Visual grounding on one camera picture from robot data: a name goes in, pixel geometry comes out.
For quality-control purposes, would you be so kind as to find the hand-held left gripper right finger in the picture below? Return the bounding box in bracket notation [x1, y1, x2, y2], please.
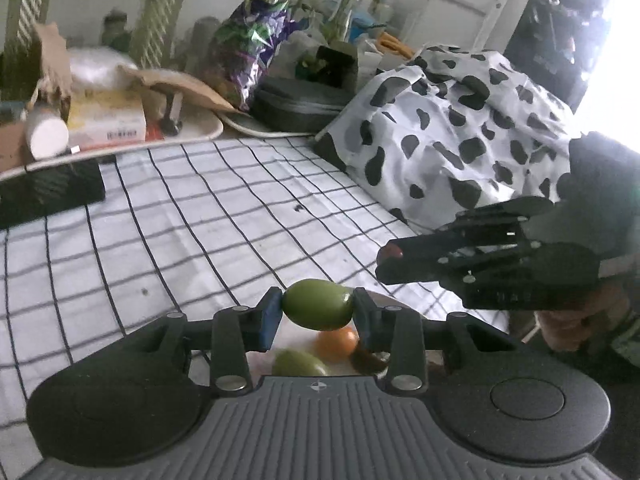
[351, 287, 518, 392]

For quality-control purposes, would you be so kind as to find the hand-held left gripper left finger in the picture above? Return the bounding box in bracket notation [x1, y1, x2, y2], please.
[120, 286, 285, 393]

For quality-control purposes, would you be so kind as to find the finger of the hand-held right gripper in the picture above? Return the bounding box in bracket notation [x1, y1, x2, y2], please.
[382, 196, 553, 256]
[375, 255, 481, 286]

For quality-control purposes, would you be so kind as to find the white plate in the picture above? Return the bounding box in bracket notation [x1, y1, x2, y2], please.
[247, 292, 506, 378]

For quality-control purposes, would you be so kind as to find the green tomato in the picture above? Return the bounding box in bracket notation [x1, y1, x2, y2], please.
[271, 349, 328, 377]
[281, 279, 355, 332]

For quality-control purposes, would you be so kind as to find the person's right hand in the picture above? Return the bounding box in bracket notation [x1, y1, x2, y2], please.
[535, 277, 633, 353]

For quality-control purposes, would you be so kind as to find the cow-print cloth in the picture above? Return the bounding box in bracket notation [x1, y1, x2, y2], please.
[315, 46, 583, 233]

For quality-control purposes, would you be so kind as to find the white checkered tablecloth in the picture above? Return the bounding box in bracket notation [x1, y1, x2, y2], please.
[0, 137, 511, 471]

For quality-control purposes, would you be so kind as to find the white oval tray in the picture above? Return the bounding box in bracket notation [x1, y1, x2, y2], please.
[220, 110, 321, 138]

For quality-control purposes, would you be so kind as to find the black zip case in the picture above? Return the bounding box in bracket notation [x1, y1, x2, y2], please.
[250, 76, 358, 133]

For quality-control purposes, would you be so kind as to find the yellow bundle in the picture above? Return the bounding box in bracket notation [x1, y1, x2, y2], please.
[377, 32, 416, 58]

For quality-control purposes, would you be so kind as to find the black square plant pot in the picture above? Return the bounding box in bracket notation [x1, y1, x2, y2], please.
[300, 44, 359, 93]

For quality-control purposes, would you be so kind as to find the white door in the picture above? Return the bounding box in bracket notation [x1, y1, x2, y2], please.
[415, 0, 546, 61]

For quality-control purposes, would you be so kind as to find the brown paper envelope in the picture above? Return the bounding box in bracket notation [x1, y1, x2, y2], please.
[122, 66, 236, 113]

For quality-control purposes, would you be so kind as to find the glass vase with bamboo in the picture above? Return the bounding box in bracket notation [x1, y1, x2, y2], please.
[325, 0, 381, 43]

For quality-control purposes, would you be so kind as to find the yellow cardboard box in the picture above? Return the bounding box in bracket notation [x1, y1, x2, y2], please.
[67, 89, 147, 147]

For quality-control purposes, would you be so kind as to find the foil-wrapped potted plant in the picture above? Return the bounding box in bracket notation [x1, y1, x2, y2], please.
[207, 0, 301, 111]

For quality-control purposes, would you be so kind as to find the grey bottle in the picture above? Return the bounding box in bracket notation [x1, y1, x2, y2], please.
[192, 17, 221, 73]

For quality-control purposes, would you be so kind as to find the white cylinder container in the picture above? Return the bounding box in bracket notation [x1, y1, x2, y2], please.
[25, 105, 69, 158]

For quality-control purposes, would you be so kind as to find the white plastic bag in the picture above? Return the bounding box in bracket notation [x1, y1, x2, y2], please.
[67, 47, 138, 93]

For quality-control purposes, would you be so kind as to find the small brown cardboard box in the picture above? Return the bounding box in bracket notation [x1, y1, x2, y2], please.
[0, 120, 31, 173]

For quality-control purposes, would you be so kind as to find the spiral-wrapped plant trunk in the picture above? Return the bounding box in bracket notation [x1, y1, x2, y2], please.
[130, 0, 196, 68]
[0, 0, 53, 101]

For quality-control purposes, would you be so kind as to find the dark jar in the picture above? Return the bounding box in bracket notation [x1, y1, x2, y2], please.
[102, 10, 132, 48]

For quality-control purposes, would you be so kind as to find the brown paper bag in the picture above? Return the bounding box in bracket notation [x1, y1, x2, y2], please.
[32, 22, 73, 111]

